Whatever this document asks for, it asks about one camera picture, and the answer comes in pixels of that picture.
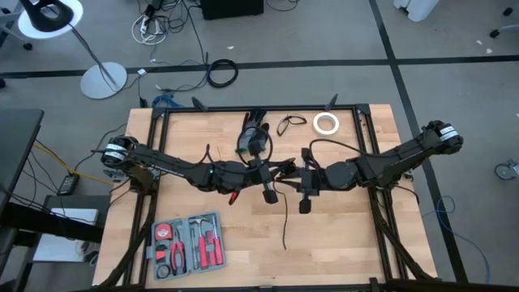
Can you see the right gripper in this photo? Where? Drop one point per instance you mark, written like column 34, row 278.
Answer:
column 314, row 180

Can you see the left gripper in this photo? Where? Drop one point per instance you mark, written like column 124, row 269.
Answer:
column 259, row 174

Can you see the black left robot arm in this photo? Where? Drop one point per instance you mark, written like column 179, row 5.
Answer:
column 170, row 162

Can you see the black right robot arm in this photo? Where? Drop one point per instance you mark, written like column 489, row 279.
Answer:
column 389, row 164

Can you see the black green work gloves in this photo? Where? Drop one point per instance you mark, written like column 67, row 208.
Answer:
column 247, row 134

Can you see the clear safety glasses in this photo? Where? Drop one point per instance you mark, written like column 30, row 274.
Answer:
column 298, row 120

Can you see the white tape roll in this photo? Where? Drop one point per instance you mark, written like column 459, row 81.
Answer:
column 316, row 123

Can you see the red screwdriver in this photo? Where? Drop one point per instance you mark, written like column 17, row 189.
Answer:
column 217, row 251

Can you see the grey tool case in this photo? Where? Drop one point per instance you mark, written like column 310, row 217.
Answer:
column 187, row 233

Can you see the red tape measure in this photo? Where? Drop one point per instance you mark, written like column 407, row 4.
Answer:
column 163, row 232

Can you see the red utility knife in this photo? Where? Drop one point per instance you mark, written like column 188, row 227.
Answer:
column 161, row 254

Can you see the black electrical tape roll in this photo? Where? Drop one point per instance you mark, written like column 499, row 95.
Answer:
column 163, row 271

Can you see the grey metal clamp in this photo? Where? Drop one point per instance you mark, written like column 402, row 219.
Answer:
column 113, row 174

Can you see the black box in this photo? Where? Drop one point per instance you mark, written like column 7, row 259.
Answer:
column 231, row 8

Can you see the white power strip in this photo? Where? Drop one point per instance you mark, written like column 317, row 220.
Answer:
column 144, row 26

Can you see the black power adapter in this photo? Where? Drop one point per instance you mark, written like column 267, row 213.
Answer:
column 69, row 184

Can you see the white bin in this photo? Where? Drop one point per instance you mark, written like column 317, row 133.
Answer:
column 417, row 10

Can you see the grey caster wheel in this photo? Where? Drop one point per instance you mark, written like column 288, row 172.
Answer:
column 504, row 171

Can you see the black desk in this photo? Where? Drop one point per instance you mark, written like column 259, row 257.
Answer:
column 16, row 142

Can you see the black frame strut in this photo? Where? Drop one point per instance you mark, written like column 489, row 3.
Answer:
column 332, row 101
column 200, row 104

